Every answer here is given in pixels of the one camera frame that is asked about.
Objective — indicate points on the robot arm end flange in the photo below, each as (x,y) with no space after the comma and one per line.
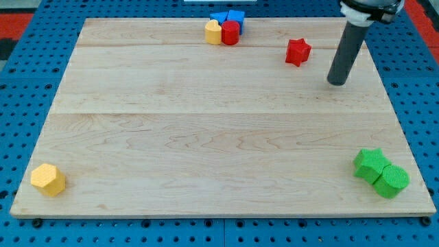
(364,13)

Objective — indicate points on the red star block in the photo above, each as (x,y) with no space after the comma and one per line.
(297,51)

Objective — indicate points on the green star block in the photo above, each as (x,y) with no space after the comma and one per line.
(369,164)

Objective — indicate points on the wooden board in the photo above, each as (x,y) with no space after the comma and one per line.
(150,121)

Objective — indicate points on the yellow heart block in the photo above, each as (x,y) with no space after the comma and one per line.
(213,32)

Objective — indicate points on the red cylinder block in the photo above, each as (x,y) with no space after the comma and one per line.
(230,32)

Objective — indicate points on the blue triangle block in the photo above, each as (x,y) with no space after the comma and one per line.
(220,17)

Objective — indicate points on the blue cube block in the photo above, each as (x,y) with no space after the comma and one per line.
(238,16)

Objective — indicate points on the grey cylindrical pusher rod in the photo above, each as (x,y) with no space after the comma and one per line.
(347,51)

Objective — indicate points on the yellow hexagon block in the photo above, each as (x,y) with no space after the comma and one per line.
(48,180)

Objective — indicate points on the green cylinder block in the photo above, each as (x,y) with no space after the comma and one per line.
(391,182)

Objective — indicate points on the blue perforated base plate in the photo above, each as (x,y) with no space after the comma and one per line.
(42,38)

